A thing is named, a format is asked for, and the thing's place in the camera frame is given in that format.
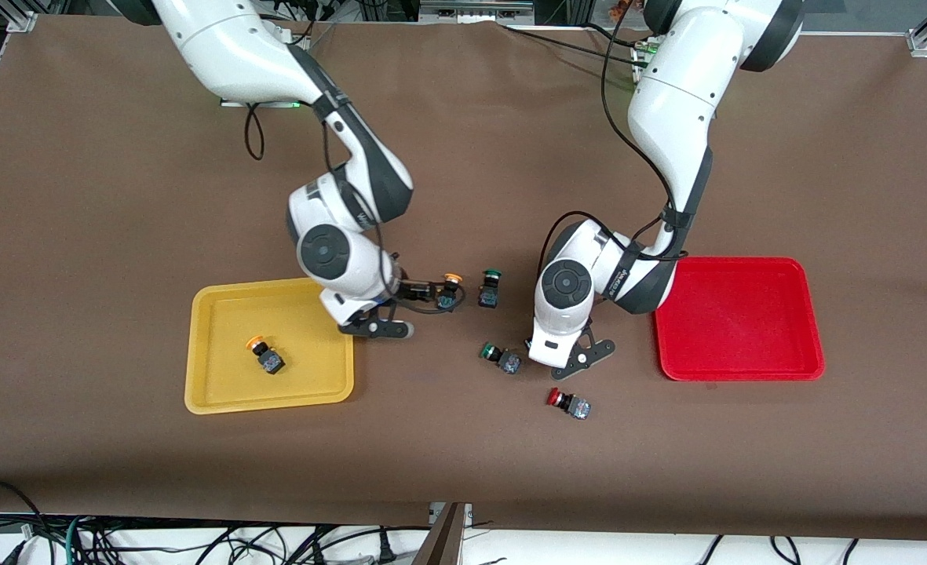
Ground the black looped floor cable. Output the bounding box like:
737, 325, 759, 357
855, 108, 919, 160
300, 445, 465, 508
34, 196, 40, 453
0, 478, 46, 565

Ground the brown table cover mat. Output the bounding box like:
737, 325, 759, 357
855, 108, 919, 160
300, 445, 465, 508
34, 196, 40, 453
0, 14, 927, 542

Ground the green push button switch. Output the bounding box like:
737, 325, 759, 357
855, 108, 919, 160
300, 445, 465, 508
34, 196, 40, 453
477, 268, 504, 309
479, 341, 523, 376

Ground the red plastic tray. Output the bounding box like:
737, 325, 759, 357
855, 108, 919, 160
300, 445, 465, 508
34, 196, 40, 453
651, 257, 826, 382

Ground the red push button switch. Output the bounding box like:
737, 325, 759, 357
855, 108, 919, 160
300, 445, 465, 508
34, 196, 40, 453
546, 387, 593, 421

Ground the black cable across table edge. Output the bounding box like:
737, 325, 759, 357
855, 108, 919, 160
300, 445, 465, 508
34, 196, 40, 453
497, 22, 646, 65

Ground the dark table support beam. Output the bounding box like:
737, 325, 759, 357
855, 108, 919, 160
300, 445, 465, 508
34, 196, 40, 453
412, 502, 466, 565

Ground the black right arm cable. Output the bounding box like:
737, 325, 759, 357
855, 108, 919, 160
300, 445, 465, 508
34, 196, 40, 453
243, 98, 464, 315

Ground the aluminium profile rail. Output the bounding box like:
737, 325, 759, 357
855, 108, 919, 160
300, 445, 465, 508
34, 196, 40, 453
419, 0, 535, 25

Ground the yellow plastic tray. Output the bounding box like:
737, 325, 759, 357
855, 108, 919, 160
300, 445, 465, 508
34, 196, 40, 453
184, 275, 355, 415

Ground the yellow push button switch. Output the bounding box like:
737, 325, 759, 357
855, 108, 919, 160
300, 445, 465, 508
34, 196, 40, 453
435, 272, 465, 313
245, 334, 286, 376

